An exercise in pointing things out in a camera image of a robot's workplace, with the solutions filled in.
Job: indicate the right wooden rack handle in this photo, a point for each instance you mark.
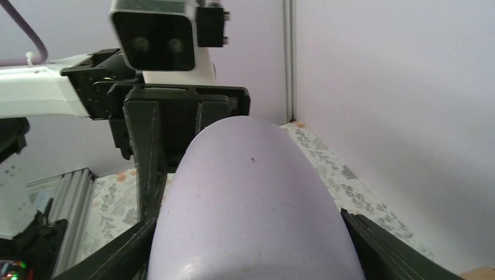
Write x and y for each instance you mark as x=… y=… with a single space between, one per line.
x=479 y=273

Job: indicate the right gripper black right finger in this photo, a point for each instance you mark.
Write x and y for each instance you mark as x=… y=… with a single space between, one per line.
x=383 y=256

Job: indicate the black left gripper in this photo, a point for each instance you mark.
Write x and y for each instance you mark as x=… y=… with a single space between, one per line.
x=174 y=113

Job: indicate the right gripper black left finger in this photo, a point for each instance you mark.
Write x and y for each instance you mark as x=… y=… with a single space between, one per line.
x=122 y=258

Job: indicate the floral table mat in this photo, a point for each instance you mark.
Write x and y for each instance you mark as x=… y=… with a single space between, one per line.
x=113 y=205

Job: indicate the lilac plastic cup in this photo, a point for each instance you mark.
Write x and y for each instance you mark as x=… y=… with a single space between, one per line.
x=246 y=203

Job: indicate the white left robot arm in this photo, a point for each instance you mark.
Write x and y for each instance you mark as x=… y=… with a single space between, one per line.
x=70 y=87

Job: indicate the aluminium rail frame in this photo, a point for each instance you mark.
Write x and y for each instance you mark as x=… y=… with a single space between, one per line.
x=71 y=194

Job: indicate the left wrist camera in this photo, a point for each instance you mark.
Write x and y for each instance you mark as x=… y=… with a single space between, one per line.
x=169 y=42

